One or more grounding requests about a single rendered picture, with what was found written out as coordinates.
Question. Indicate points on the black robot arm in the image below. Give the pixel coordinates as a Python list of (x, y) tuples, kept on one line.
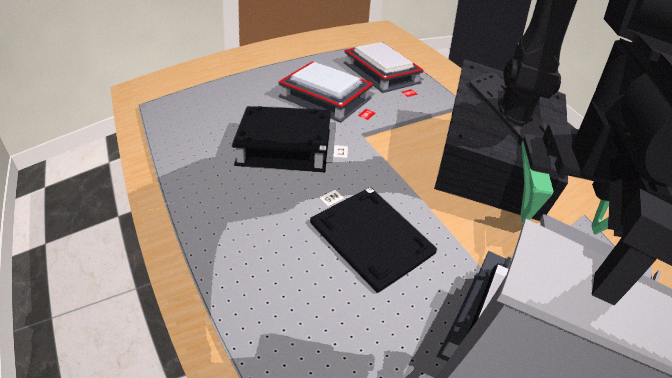
[(603, 148)]

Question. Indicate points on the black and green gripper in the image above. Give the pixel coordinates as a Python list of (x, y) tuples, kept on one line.
[(558, 141)]

